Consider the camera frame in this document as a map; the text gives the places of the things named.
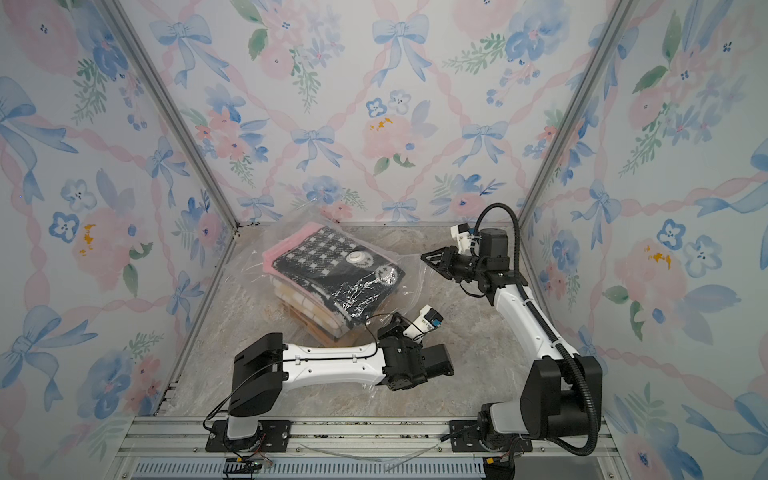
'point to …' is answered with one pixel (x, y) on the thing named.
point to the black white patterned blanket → (350, 280)
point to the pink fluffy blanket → (274, 253)
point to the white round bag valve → (360, 258)
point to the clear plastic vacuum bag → (247, 286)
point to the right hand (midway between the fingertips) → (427, 257)
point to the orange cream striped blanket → (325, 323)
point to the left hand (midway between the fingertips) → (399, 317)
